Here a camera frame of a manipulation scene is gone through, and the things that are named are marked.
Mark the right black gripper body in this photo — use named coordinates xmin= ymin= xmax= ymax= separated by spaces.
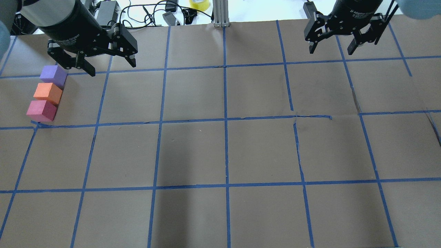
xmin=327 ymin=0 xmax=382 ymax=35

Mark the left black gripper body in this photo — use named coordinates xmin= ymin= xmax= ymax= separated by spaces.
xmin=38 ymin=2 xmax=112 ymax=56

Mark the orange foam cube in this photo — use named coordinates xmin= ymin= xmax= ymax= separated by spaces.
xmin=33 ymin=83 xmax=63 ymax=106

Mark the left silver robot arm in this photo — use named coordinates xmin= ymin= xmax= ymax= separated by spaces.
xmin=1 ymin=0 xmax=138 ymax=76

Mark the black power adapter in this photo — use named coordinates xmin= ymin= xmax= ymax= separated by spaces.
xmin=303 ymin=0 xmax=317 ymax=19

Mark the purple foam cube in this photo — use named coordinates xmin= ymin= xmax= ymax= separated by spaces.
xmin=39 ymin=65 xmax=68 ymax=90

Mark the grey power brick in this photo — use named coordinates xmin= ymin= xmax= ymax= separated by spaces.
xmin=95 ymin=0 xmax=119 ymax=26

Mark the red foam cube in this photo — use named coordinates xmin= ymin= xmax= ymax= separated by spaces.
xmin=26 ymin=100 xmax=57 ymax=122

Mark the yellow tape roll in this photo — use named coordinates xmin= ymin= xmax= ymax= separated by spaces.
xmin=189 ymin=0 xmax=210 ymax=11

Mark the brown paper table cover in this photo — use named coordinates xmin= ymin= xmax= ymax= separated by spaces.
xmin=0 ymin=15 xmax=441 ymax=248

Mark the aluminium frame post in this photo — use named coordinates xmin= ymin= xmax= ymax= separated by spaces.
xmin=212 ymin=0 xmax=230 ymax=27

